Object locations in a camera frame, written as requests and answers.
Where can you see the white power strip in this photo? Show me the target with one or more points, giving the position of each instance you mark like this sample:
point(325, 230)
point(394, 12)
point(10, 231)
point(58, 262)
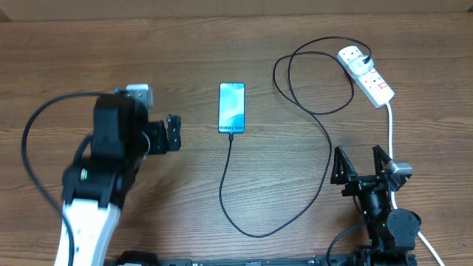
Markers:
point(371, 84)

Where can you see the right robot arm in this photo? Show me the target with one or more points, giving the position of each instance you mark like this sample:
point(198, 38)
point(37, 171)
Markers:
point(391, 231)

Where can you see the white charger plug adapter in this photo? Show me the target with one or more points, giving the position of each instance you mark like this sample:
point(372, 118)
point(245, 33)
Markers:
point(360, 66)

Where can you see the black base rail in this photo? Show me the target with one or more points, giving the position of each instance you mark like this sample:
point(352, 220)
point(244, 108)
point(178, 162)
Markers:
point(132, 257)

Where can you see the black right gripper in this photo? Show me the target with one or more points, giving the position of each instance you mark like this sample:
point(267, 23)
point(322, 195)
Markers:
point(358, 182)

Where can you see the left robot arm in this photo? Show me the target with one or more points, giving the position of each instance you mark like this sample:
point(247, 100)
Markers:
point(103, 171)

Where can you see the Samsung Galaxy smartphone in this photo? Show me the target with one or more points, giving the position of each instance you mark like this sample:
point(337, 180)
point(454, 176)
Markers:
point(231, 118)

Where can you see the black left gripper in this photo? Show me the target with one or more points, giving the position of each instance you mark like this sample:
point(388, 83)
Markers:
point(160, 143)

